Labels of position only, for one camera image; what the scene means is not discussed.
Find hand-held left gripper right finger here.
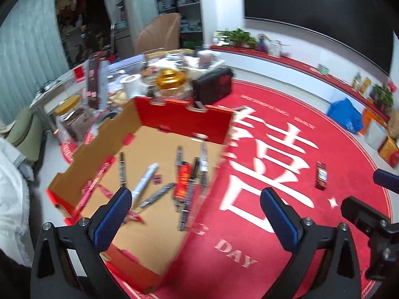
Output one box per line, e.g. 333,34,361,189
260,188,364,299

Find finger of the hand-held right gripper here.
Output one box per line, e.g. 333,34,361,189
340,196,399,282
373,169,399,190

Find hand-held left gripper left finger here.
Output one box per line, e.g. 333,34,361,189
30,187,133,299

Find white marker black cap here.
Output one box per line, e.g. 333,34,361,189
131,162,160,200

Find slim black pen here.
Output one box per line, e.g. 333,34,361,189
118,152,128,187

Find small brown box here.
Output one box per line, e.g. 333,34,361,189
315,161,328,191

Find red cardboard box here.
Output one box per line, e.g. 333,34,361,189
46,96,235,294

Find red round printed mat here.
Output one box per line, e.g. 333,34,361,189
59,79,392,299

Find yellow red gift box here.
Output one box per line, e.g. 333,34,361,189
379,137,399,169

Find white paper bag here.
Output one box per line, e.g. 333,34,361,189
365,121,389,150

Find orange paper bag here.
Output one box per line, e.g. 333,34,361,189
363,108,385,131

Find blue bag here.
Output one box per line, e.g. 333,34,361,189
327,97,364,134

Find potted green plant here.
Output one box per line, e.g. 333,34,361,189
372,84,395,109

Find white cloth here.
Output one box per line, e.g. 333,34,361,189
0,137,35,267

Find yellow lid jar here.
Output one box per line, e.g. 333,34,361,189
55,95,91,141

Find green chair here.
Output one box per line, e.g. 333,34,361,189
6,107,44,162

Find white tissue roll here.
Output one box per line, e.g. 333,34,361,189
120,74,148,98

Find dark red tall box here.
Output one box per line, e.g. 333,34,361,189
87,53,108,109

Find gold lid jar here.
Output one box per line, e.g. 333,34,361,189
156,69,186,97

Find black radio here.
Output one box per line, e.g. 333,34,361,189
192,67,234,105

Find white carton box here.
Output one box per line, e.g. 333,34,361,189
269,40,289,58

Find white container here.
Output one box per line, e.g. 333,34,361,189
196,50,223,69

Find pale curtain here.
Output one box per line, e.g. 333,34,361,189
0,0,71,116
103,0,156,50

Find black television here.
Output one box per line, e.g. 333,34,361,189
242,0,395,75

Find beige chair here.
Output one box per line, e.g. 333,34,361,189
135,13,182,55

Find potted green plants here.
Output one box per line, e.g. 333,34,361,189
213,29,259,49

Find glass display cabinet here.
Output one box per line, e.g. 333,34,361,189
156,0,203,47

